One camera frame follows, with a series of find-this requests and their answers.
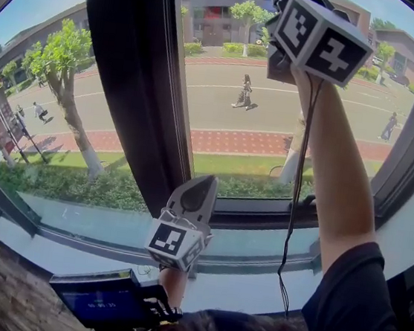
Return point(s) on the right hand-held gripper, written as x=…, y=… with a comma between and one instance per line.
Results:
x=319, y=47

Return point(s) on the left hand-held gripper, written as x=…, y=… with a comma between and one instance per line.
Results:
x=168, y=240

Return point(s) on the casement window glass pane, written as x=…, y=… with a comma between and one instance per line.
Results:
x=233, y=134

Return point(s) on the person's right forearm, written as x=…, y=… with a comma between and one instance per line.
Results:
x=334, y=169

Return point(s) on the person's left forearm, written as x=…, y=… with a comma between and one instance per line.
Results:
x=173, y=288

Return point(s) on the narrow fixed glass pane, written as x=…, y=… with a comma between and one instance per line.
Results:
x=250, y=241

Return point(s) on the white window sill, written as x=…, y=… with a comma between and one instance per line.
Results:
x=237, y=288

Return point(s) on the pruned street tree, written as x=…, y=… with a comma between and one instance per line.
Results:
x=289, y=167

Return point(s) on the brown building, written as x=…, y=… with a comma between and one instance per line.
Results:
x=219, y=1

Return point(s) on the black monitor with blue screen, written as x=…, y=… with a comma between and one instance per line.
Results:
x=100, y=303

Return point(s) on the leaning street tree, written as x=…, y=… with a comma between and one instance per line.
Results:
x=74, y=118

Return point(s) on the large fixed glass pane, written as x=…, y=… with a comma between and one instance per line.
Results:
x=52, y=86

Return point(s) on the person's black shirt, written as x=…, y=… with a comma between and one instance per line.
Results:
x=346, y=309

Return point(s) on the black monitor mounting bracket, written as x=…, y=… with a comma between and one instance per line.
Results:
x=160, y=305

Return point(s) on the window with dark frame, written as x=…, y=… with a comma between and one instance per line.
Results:
x=135, y=77

